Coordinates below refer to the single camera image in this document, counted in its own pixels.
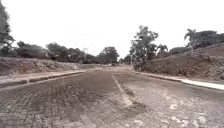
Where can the group of trees on bank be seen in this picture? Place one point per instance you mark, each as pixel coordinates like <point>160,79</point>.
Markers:
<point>205,38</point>

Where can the pale concrete kerb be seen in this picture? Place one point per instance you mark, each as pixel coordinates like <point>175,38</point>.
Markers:
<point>40,79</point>
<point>200,83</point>

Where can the palm tree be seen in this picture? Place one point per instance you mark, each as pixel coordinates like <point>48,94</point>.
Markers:
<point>162,49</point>

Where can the brown brick paved road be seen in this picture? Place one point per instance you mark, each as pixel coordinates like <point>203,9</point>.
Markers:
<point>100,100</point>

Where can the bare earth bank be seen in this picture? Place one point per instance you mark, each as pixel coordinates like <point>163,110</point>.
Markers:
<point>33,66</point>
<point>186,65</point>

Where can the tall leafy tree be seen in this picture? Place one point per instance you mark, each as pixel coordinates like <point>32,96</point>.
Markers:
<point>143,43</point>

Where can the row of dark trees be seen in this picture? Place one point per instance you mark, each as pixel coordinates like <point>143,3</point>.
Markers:
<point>60,52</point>

